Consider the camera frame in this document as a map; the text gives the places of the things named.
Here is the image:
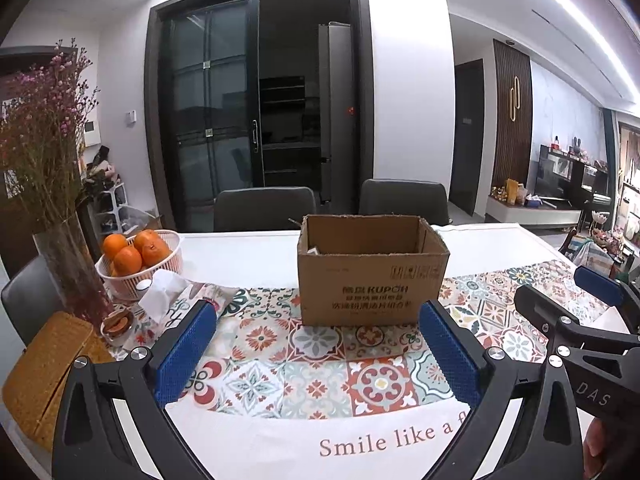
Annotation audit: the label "right hand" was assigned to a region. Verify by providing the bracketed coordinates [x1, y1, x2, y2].
[582, 418, 611, 479]

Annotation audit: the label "woven wicker box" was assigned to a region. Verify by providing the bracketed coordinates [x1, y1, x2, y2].
[2, 311, 114, 451]

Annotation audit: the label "tv console cabinet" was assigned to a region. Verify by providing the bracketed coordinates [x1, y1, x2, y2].
[485, 136, 614, 231]

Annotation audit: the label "small wooden coaster dish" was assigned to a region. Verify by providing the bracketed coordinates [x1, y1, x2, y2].
[100, 307, 134, 340]

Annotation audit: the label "grey chair at left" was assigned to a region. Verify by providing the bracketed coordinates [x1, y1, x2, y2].
[1, 256, 64, 346]

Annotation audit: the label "glass vase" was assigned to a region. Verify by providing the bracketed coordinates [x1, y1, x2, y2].
[34, 214, 113, 333]

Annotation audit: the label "floral fabric tissue cover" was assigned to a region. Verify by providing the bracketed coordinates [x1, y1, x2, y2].
[107, 284, 240, 361]

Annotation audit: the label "white tissue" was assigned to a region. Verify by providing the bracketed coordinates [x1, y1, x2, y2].
[139, 269, 191, 323]

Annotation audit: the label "white fruit basket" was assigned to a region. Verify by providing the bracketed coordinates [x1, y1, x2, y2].
[96, 230, 183, 300]

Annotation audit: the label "dark dining chair right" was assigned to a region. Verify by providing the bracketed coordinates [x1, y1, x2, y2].
[359, 179, 450, 226]

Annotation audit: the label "dark dining chair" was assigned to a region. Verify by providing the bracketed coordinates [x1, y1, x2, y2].
[359, 179, 450, 226]
[214, 186, 317, 232]

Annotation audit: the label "orange fruit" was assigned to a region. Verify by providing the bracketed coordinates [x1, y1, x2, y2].
[134, 230, 171, 266]
[113, 245, 143, 276]
[102, 233, 128, 261]

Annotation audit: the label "brown cardboard box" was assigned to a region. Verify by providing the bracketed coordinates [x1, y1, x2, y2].
[297, 214, 449, 327]

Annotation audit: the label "white shoe rack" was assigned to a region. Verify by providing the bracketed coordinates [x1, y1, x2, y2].
[94, 183, 128, 235]

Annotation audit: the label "dark dining chair left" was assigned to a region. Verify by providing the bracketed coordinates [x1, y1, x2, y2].
[214, 186, 317, 232]

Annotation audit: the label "dried purple flowers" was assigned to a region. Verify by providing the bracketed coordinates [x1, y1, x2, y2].
[1, 40, 98, 233]

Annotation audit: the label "grey refrigerator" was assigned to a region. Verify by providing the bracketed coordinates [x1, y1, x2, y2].
[318, 22, 356, 214]

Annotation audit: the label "black glass sliding door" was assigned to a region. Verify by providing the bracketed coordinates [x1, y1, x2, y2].
[158, 0, 264, 232]

